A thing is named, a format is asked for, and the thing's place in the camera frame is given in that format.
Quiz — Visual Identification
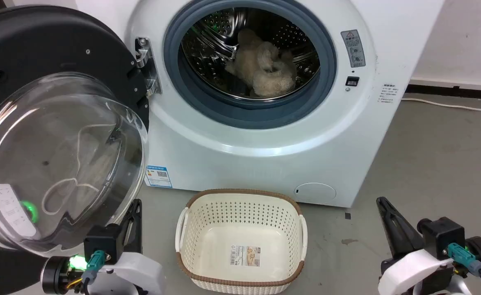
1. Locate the teal left connector with cable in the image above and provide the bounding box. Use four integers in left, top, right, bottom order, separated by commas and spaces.
80, 250, 106, 295

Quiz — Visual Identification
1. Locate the chrome door hinge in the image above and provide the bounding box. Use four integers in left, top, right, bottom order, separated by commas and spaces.
135, 37, 162, 97

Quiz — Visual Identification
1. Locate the black washer door glass bowl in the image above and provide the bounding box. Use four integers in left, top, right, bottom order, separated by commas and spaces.
0, 5, 150, 295

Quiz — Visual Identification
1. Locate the white power cable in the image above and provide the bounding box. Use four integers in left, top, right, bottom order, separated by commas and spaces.
401, 97, 481, 112

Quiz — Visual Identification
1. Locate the perforated steel drum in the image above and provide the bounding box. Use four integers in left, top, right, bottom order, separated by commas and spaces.
181, 7, 321, 101

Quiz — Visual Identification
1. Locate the teal connector with cable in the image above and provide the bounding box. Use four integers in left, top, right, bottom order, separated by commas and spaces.
447, 242, 481, 295
80, 250, 106, 295

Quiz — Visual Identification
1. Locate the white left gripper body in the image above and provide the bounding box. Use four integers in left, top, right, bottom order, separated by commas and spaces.
89, 251, 167, 295

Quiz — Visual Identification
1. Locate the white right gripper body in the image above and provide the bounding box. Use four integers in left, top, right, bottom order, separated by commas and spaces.
378, 248, 456, 295

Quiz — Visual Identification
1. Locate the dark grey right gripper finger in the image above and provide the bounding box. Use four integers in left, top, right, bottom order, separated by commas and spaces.
376, 197, 426, 259

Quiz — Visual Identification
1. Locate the grey warning sticker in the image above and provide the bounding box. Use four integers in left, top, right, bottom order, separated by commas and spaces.
341, 29, 366, 68

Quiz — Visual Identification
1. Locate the cream laundry basket brown rim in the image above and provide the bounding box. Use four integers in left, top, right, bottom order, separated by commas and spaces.
175, 188, 308, 295

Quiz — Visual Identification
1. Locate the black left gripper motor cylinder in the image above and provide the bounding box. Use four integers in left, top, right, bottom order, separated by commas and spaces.
41, 256, 79, 295

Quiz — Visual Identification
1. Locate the white front-load washing machine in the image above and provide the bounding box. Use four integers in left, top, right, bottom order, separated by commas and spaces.
75, 0, 446, 208

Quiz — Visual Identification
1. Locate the teal right connector with cable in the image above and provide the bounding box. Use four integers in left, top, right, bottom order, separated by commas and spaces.
447, 242, 481, 295

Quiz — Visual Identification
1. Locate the beige plush toy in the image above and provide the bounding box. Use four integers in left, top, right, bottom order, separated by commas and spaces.
225, 28, 297, 98

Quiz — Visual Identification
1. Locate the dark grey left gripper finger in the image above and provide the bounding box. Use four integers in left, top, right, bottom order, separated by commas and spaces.
131, 199, 143, 253
119, 205, 134, 255

